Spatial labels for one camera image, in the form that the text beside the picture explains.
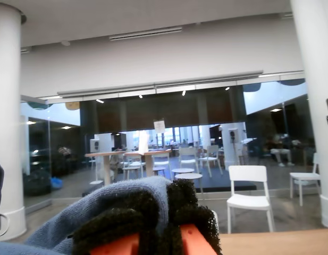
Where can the orange gripper foam finger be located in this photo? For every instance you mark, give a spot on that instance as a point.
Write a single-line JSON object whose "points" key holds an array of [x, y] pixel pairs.
{"points": [[116, 223], [187, 212]]}

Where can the blue printed T-shirt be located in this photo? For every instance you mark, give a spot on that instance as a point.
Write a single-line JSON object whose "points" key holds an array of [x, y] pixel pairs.
{"points": [[121, 191]]}

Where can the round white side table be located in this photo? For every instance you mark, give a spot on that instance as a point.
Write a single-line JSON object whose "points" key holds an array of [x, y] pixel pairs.
{"points": [[183, 170], [131, 168], [189, 176]]}

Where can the dark low platform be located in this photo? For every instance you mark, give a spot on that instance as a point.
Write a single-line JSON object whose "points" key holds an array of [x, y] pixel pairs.
{"points": [[219, 186]]}

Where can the white plastic chair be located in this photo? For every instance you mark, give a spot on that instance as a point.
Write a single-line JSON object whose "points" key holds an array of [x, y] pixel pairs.
{"points": [[188, 153], [304, 176], [213, 152], [247, 176]]}

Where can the high wooden table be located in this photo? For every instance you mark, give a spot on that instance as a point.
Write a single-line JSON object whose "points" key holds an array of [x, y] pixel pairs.
{"points": [[105, 154], [153, 152]]}

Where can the blue bag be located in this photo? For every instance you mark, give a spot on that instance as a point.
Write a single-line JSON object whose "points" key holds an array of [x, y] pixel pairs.
{"points": [[56, 183]]}

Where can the black beanbag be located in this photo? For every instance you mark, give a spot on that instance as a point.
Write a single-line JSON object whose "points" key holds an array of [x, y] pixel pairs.
{"points": [[36, 183]]}

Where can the white paper sign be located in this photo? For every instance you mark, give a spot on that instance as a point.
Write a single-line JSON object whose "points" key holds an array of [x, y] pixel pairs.
{"points": [[159, 126]]}

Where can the dark roller blind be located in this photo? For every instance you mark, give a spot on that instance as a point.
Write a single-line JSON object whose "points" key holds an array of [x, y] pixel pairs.
{"points": [[179, 111]]}

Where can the seated person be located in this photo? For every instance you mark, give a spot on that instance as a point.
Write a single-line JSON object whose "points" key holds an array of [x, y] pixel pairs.
{"points": [[280, 151]]}

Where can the white round column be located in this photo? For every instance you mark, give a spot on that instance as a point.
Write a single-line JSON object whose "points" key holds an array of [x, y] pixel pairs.
{"points": [[8, 106], [307, 40]]}

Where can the linear ceiling air vent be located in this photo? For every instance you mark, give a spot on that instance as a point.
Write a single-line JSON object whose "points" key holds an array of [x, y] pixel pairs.
{"points": [[145, 34]]}

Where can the grey blind rail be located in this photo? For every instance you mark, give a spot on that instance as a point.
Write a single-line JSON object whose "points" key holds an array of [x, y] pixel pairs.
{"points": [[158, 84]]}

